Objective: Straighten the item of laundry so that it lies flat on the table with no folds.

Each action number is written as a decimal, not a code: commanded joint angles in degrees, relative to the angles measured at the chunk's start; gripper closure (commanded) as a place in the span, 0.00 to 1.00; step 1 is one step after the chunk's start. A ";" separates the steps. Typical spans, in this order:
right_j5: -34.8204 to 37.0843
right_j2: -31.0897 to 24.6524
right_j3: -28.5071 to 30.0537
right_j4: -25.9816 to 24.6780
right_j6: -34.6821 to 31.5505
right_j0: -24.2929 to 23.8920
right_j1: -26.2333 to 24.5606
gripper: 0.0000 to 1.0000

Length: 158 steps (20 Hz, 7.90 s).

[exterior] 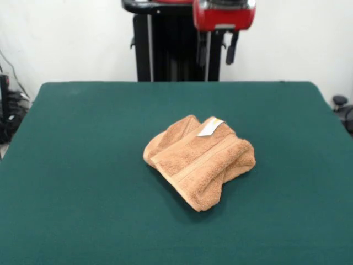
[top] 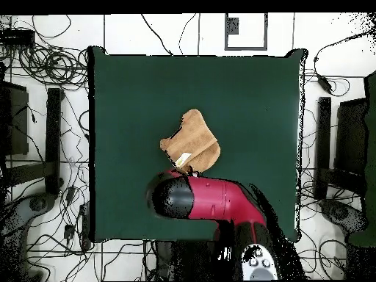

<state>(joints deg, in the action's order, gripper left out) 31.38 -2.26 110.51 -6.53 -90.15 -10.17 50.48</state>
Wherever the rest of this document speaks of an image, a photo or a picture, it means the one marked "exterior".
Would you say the orange-brown terry towel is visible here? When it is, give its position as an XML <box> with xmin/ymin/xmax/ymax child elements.
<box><xmin>142</xmin><ymin>114</ymin><xmax>256</xmax><ymax>213</ymax></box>

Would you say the dark green table cloth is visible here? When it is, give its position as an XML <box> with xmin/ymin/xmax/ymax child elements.
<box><xmin>0</xmin><ymin>81</ymin><xmax>353</xmax><ymax>265</ymax></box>

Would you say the black bag pile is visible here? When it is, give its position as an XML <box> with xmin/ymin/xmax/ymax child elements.
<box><xmin>0</xmin><ymin>90</ymin><xmax>31</xmax><ymax>145</ymax></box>

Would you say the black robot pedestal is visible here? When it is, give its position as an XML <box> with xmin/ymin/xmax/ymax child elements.
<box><xmin>122</xmin><ymin>0</ymin><xmax>227</xmax><ymax>82</ymax></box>

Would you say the black device with red mark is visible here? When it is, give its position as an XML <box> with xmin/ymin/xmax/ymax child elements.
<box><xmin>0</xmin><ymin>73</ymin><xmax>9</xmax><ymax>125</ymax></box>

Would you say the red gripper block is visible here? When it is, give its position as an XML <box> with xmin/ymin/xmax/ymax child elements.
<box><xmin>192</xmin><ymin>0</ymin><xmax>256</xmax><ymax>67</ymax></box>

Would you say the black office chair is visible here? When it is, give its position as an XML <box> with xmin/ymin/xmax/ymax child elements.
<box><xmin>331</xmin><ymin>94</ymin><xmax>353</xmax><ymax>130</ymax></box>

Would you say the grey hanging cable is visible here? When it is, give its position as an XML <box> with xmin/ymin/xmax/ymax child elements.
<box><xmin>0</xmin><ymin>51</ymin><xmax>30</xmax><ymax>100</ymax></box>

